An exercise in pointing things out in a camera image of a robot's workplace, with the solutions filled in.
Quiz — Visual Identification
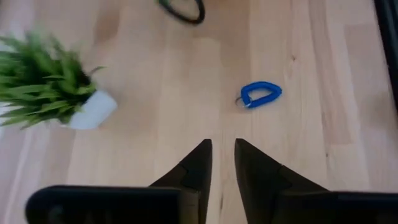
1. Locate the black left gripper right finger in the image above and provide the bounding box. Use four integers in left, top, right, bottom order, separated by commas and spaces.
234, 138, 329, 224

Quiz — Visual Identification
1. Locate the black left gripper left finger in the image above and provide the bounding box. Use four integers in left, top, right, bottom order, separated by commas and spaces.
148, 138, 213, 224

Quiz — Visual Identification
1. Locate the blue spring keychain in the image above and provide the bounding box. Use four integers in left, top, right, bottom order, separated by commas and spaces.
235, 81, 283, 110

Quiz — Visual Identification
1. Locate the small green potted plant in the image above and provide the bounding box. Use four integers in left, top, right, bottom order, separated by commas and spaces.
0, 29, 118, 131

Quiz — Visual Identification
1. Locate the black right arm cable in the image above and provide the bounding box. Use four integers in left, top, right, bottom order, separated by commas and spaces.
157, 0, 206, 25

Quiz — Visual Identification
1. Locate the black aluminium table frame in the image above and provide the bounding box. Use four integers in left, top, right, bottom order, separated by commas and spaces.
374, 0, 398, 110

